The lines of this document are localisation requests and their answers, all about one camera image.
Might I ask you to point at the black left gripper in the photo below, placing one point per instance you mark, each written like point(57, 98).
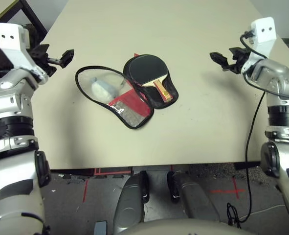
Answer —
point(42, 58)

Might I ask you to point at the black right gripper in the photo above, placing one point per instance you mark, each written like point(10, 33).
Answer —
point(239, 61)

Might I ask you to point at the black rubber ping-pong paddle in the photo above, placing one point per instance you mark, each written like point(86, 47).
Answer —
point(146, 68)

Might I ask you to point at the black red paddle case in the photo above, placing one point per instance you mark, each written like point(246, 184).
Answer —
point(132, 115)

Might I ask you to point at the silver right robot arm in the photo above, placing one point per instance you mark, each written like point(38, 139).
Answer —
point(281, 78)

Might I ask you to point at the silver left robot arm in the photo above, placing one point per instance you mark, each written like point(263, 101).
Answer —
point(12, 159)

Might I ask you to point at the dark framed side table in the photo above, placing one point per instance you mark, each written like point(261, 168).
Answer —
point(33, 14)

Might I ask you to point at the red floor tape cross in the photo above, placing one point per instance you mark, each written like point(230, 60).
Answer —
point(235, 190)

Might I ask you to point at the grey right robot leg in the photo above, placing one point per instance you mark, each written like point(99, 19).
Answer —
point(195, 198)

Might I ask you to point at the grey robot leg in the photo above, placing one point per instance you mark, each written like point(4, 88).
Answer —
point(129, 203)
point(195, 198)

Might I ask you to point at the grey left robot leg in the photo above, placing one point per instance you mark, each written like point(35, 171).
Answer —
point(129, 203)

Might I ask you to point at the grey robot torso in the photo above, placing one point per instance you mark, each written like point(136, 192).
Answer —
point(178, 227)

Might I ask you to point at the grey blue rectangular block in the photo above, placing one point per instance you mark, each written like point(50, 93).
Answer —
point(101, 228)

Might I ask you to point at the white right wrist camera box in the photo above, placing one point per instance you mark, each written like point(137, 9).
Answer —
point(264, 31)

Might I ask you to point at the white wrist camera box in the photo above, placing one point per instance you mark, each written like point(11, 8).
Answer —
point(11, 44)
point(264, 31)

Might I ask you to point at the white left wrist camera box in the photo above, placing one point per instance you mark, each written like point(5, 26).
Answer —
point(11, 44)

